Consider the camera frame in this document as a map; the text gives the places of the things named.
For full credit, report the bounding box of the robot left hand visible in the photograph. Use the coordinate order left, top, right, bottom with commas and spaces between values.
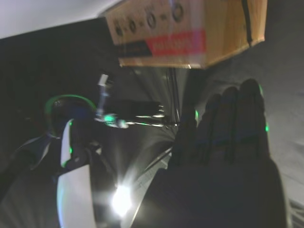
44, 79, 289, 228

